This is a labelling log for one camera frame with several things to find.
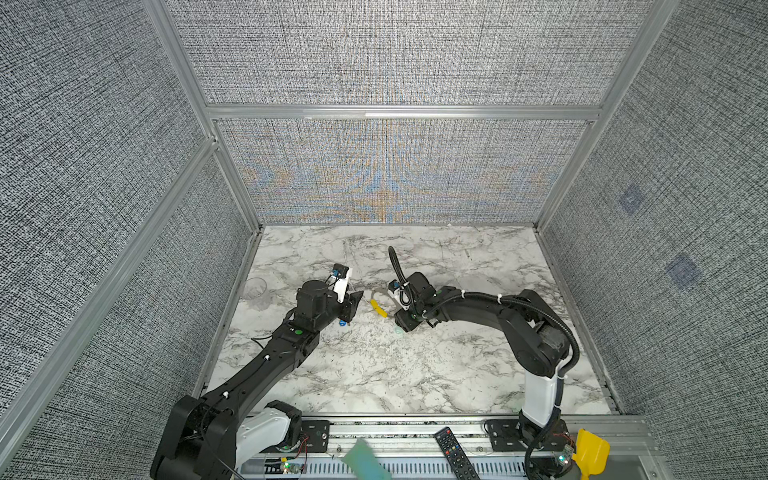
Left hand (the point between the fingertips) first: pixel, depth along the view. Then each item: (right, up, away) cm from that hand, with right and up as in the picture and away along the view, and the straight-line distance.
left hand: (355, 290), depth 83 cm
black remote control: (+25, -38, -14) cm, 47 cm away
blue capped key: (-3, -7, -7) cm, 11 cm away
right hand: (+14, -10, +13) cm, 21 cm away
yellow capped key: (+6, -8, +14) cm, 17 cm away
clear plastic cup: (-34, -1, +14) cm, 37 cm away
